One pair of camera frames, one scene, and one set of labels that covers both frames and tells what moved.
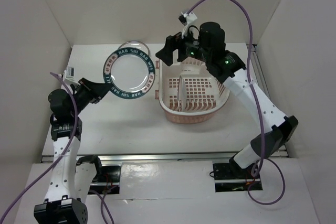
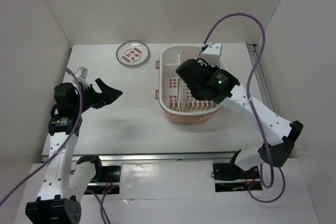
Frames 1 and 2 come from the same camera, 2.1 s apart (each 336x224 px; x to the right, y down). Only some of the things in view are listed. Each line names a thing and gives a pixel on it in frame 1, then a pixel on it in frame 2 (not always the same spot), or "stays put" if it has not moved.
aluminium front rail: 108,158 stays put
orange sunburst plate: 182,95 stays put
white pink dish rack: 188,92 stays put
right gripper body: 195,50 to 210,69
